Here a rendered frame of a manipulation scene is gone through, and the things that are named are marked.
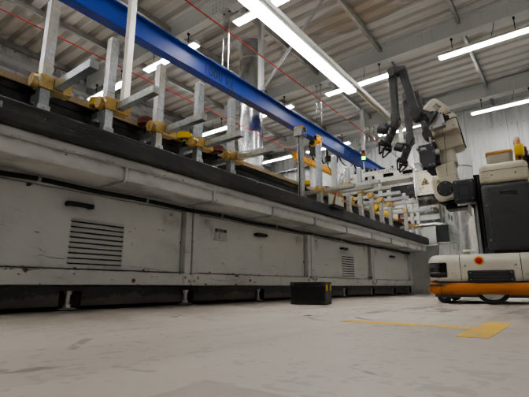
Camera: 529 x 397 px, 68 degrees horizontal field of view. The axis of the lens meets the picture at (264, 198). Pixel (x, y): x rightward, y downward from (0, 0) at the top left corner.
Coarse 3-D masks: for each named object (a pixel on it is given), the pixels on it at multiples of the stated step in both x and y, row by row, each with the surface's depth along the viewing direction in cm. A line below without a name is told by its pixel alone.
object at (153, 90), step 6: (144, 90) 151; (150, 90) 149; (156, 90) 149; (132, 96) 156; (138, 96) 153; (144, 96) 151; (150, 96) 151; (120, 102) 161; (126, 102) 158; (132, 102) 156; (138, 102) 156; (120, 108) 161; (126, 108) 161; (96, 114) 171; (96, 120) 172
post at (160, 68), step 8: (160, 64) 185; (160, 72) 184; (160, 80) 184; (160, 88) 183; (160, 96) 182; (160, 104) 182; (160, 112) 181; (160, 120) 180; (152, 136) 179; (160, 136) 179; (160, 144) 179
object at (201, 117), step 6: (198, 114) 168; (204, 114) 168; (186, 120) 173; (192, 120) 170; (198, 120) 168; (204, 120) 168; (168, 126) 180; (174, 126) 177; (180, 126) 175; (186, 126) 175; (168, 132) 182; (144, 138) 190; (150, 138) 188
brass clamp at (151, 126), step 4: (148, 124) 178; (152, 124) 176; (156, 124) 177; (160, 124) 179; (164, 124) 181; (148, 128) 177; (152, 128) 176; (156, 128) 177; (160, 128) 179; (164, 128) 181; (152, 132) 179; (160, 132) 179; (164, 132) 180; (164, 136) 184; (168, 136) 184; (172, 136) 184
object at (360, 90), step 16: (128, 0) 301; (128, 16) 297; (128, 32) 292; (128, 48) 290; (128, 64) 288; (336, 64) 427; (128, 80) 286; (352, 80) 457; (128, 96) 284; (368, 96) 494; (384, 112) 536
